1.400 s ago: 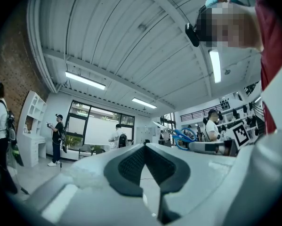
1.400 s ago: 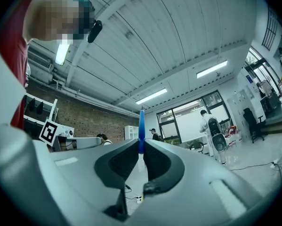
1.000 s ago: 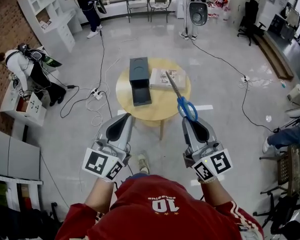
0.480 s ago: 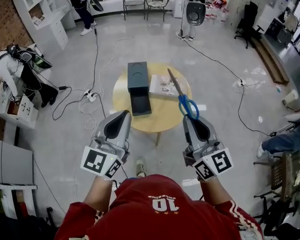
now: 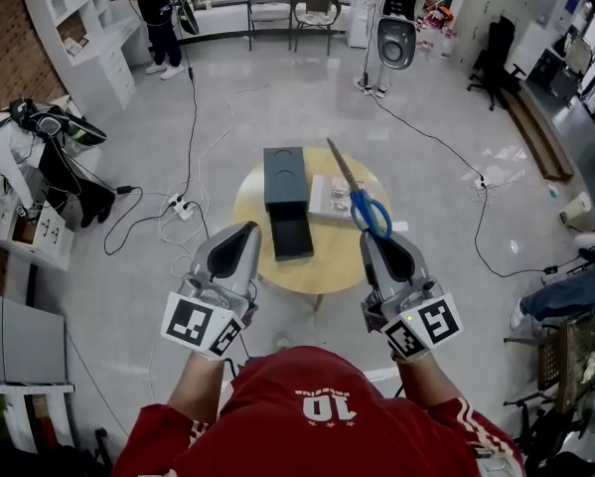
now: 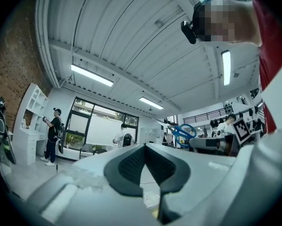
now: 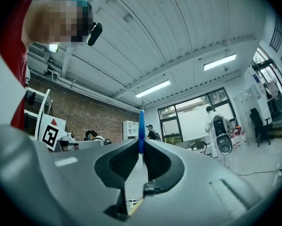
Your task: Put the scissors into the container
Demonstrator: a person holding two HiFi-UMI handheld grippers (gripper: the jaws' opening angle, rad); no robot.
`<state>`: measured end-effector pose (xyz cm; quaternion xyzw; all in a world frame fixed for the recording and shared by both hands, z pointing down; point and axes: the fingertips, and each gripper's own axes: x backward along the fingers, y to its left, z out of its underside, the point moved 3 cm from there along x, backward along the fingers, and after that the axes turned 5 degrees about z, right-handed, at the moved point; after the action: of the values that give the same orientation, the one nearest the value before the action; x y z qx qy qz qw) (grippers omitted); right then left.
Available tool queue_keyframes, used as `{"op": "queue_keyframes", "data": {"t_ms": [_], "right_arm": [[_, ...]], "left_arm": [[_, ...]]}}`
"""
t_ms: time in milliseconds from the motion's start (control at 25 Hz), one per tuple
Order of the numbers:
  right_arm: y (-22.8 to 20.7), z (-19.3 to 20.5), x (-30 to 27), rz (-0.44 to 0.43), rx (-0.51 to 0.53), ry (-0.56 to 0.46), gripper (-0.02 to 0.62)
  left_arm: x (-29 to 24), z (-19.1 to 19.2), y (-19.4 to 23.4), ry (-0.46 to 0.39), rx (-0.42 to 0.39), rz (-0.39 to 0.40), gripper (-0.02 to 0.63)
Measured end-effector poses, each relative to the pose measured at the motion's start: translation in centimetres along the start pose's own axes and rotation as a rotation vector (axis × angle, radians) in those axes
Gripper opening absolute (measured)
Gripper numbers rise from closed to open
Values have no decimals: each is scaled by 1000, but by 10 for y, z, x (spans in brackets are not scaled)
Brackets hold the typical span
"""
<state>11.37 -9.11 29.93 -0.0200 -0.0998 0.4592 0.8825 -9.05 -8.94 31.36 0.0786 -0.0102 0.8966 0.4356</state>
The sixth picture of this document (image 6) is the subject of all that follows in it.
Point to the black metal railing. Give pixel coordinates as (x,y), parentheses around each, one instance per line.
(203,116)

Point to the black head-mounted camera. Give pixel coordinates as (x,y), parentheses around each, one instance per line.
(189,32)

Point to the long ceiling light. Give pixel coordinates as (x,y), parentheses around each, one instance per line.
(91,75)
(226,67)
(151,102)

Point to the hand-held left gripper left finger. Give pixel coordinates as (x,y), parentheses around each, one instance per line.
(89,196)

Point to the black chair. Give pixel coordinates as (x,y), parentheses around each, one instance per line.
(89,150)

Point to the white shelf cabinet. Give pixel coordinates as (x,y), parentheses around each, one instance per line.
(29,126)

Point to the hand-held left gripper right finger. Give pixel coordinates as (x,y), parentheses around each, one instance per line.
(213,187)

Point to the black-framed window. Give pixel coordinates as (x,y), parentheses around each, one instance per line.
(103,128)

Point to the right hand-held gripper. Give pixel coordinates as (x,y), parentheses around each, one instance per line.
(242,131)

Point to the person's head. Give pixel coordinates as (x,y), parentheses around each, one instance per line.
(225,20)

